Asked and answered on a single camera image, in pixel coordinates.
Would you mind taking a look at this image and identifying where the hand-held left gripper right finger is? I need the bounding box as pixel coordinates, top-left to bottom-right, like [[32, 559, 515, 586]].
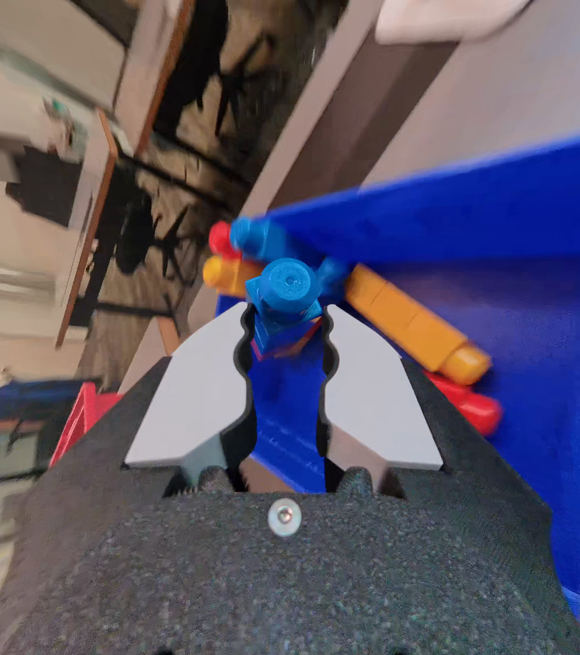
[[315, 304, 444, 474]]

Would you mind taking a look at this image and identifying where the black office chair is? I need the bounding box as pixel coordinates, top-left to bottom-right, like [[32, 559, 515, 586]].
[[87, 164, 190, 287], [154, 0, 278, 139]]

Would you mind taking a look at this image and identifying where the blue plastic bin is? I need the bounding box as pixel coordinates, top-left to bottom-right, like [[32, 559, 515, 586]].
[[215, 123, 580, 620]]

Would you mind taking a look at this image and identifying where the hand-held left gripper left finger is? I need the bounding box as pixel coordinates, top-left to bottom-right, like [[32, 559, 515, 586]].
[[124, 302, 259, 474]]

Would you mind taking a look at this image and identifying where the wooden desk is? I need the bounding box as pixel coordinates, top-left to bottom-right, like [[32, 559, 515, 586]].
[[56, 109, 122, 349], [113, 0, 196, 157]]

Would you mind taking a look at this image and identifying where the grey wood-edged table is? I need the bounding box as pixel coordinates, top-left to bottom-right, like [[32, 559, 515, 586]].
[[118, 316, 182, 392]]

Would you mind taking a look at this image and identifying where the red plastic bin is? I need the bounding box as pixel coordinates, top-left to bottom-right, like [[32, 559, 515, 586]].
[[49, 381, 124, 469]]

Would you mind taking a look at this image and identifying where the red mega block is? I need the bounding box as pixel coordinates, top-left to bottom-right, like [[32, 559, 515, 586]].
[[424, 371, 504, 437], [209, 221, 243, 259]]

